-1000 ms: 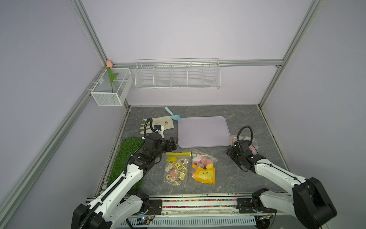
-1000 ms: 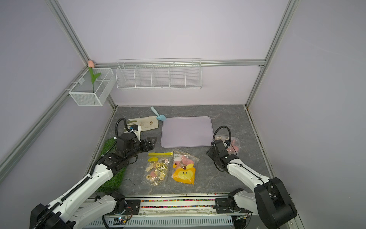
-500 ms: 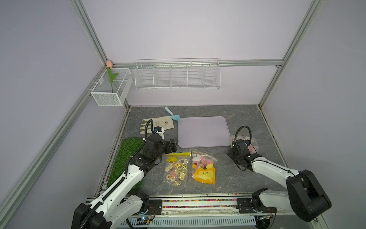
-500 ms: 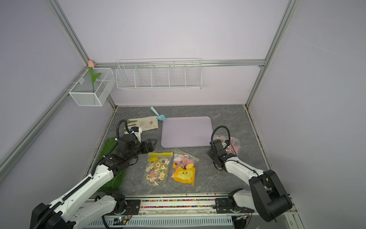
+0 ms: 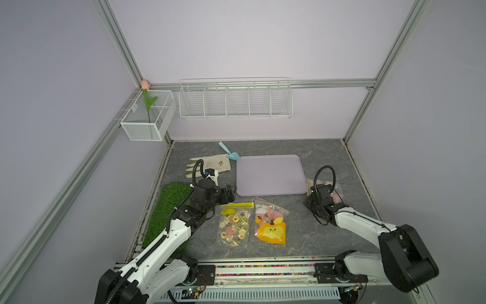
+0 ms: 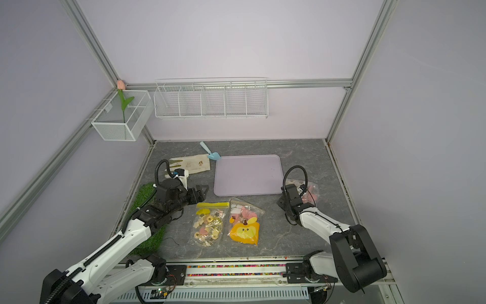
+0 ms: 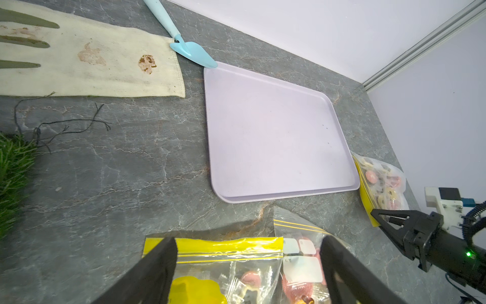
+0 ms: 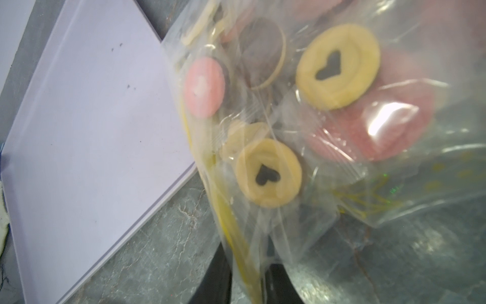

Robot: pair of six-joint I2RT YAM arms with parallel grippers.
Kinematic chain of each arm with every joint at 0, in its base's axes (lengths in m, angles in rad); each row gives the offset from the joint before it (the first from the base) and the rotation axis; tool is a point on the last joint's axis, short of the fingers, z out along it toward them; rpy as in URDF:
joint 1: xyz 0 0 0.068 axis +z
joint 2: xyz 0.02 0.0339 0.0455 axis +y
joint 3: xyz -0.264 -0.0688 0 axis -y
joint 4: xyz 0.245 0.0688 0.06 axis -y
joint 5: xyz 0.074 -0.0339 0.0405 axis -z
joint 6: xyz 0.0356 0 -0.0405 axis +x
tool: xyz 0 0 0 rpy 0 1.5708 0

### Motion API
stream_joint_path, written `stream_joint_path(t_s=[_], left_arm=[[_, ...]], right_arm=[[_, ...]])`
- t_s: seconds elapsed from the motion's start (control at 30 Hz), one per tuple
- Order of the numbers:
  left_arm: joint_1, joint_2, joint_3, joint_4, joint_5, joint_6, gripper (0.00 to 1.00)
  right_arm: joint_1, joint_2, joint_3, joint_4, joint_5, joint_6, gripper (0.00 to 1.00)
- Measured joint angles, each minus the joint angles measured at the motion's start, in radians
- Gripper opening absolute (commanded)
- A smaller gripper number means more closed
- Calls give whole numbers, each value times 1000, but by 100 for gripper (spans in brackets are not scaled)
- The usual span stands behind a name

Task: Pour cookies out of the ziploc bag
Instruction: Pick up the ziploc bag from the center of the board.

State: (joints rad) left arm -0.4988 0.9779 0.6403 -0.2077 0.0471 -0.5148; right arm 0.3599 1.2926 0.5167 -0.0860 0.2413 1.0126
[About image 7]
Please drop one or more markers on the cream gardening glove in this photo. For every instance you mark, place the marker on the cream gardening glove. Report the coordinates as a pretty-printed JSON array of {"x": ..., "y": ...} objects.
[{"x": 44, "y": 52}]

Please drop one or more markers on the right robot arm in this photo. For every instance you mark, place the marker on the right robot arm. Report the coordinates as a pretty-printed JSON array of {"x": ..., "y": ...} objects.
[{"x": 472, "y": 225}]

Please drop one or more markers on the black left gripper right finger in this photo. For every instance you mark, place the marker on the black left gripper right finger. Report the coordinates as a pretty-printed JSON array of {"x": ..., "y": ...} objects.
[{"x": 348, "y": 280}]

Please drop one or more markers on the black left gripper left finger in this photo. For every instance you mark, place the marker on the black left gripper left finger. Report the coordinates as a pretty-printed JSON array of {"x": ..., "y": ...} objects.
[{"x": 149, "y": 281}]

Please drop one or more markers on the light blue garden trowel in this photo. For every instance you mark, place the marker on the light blue garden trowel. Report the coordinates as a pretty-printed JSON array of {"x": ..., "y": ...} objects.
[{"x": 189, "y": 50}]

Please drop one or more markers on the lilac plastic tray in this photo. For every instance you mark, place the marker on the lilac plastic tray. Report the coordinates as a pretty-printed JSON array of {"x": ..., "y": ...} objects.
[{"x": 270, "y": 139}]

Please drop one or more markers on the clear ziploc bag of cookies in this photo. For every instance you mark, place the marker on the clear ziploc bag of cookies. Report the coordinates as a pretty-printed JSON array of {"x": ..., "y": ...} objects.
[{"x": 382, "y": 185}]

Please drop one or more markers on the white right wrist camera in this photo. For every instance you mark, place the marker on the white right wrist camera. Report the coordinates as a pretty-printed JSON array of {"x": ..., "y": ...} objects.
[{"x": 448, "y": 202}]

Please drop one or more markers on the ziploc bag with small cookies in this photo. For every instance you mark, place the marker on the ziploc bag with small cookies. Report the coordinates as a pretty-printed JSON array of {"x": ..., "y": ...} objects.
[{"x": 302, "y": 276}]

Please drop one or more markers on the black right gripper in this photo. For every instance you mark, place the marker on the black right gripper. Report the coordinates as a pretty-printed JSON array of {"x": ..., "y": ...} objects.
[{"x": 419, "y": 236}]

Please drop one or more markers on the ziploc bag with yellow toy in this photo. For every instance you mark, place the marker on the ziploc bag with yellow toy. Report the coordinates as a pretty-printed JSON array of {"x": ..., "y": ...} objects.
[{"x": 244, "y": 270}]

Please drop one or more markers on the green artificial grass mat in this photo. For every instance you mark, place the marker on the green artificial grass mat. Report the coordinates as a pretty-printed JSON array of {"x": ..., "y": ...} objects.
[{"x": 17, "y": 158}]

